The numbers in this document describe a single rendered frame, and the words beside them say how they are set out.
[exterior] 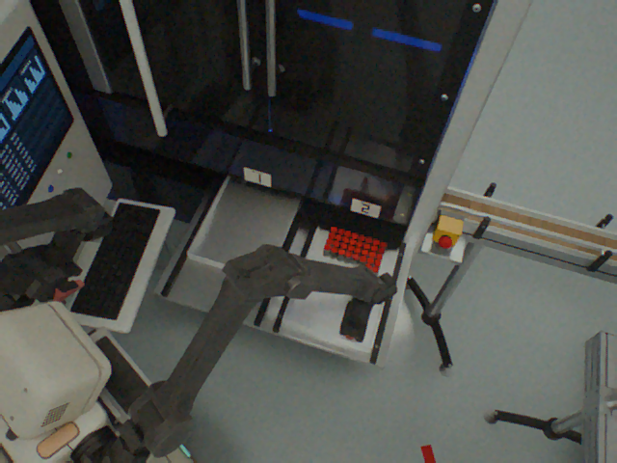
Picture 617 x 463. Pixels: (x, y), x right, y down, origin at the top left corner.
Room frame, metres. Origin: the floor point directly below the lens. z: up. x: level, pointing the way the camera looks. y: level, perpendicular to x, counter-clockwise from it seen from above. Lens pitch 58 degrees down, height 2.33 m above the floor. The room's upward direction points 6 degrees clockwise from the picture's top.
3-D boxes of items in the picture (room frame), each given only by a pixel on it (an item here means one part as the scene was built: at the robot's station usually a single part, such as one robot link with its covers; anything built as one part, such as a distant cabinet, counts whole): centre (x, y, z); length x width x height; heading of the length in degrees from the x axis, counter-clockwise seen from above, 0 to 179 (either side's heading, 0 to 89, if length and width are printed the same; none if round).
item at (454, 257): (0.91, -0.42, 0.87); 0.14 x 0.13 x 0.02; 168
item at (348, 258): (0.79, -0.13, 0.90); 0.18 x 0.02 x 0.05; 77
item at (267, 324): (0.78, 0.05, 0.87); 0.70 x 0.48 x 0.02; 78
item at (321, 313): (0.71, -0.11, 0.90); 0.34 x 0.26 x 0.04; 167
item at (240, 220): (0.89, 0.20, 0.90); 0.34 x 0.26 x 0.04; 168
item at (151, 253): (0.76, 0.63, 0.79); 0.45 x 0.28 x 0.03; 175
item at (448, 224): (0.88, -0.40, 1.00); 0.08 x 0.07 x 0.07; 168
